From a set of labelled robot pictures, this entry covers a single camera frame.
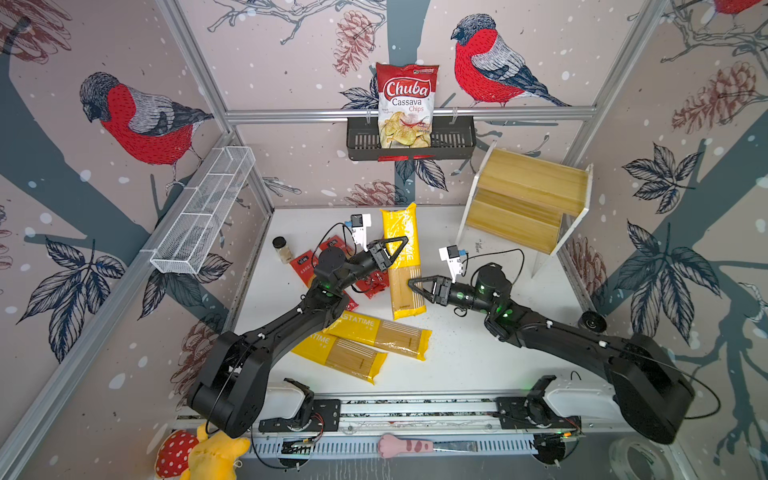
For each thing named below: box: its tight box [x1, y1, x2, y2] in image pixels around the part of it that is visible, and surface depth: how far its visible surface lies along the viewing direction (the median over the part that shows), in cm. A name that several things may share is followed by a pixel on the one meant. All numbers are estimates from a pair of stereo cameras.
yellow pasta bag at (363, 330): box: [323, 310, 432, 361], surface depth 87 cm
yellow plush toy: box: [180, 423, 251, 480], surface depth 64 cm
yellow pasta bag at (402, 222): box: [380, 202, 427, 320], surface depth 72 cm
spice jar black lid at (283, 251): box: [272, 236, 294, 264], surface depth 100 cm
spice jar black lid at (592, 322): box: [578, 311, 608, 334], surface depth 79 cm
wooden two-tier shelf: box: [455, 140, 594, 277], surface depth 89 cm
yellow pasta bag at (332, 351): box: [291, 332, 388, 385], surface depth 84 cm
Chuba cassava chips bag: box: [376, 62, 439, 149], surface depth 87 cm
